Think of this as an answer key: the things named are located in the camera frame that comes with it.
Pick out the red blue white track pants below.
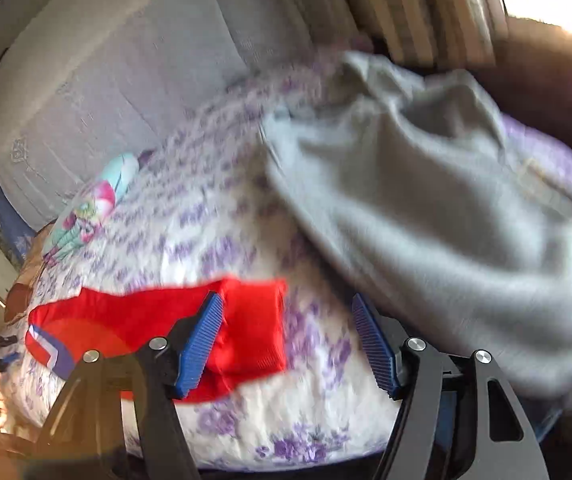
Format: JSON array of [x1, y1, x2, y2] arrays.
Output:
[[25, 278, 287, 403]]

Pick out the brown orange pillow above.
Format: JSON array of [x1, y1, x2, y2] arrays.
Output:
[[4, 222, 54, 324]]

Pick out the folded floral teal quilt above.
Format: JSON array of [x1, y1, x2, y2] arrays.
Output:
[[42, 153, 140, 266]]

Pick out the purple floral bed sheet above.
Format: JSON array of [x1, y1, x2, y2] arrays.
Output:
[[32, 54, 397, 471]]

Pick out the grey fleece blanket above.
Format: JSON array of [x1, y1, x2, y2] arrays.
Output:
[[260, 52, 572, 410]]

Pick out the white lace covered headboard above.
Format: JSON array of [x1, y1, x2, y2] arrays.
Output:
[[0, 0, 333, 229]]

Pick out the brown checked curtain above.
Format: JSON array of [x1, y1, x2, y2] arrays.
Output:
[[348, 0, 507, 70]]

